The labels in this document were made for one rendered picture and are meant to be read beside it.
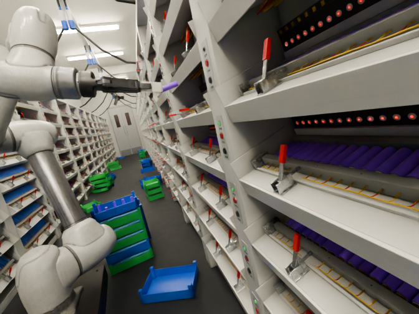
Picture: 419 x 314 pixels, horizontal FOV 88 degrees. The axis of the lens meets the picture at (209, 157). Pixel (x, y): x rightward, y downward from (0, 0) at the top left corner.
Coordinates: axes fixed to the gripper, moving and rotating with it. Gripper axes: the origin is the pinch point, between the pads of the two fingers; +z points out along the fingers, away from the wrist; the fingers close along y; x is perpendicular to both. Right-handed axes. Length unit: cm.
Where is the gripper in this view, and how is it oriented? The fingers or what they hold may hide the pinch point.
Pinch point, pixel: (151, 87)
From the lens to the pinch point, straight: 76.6
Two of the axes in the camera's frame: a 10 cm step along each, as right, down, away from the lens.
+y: -3.1, -1.1, 9.4
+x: 0.1, 9.9, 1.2
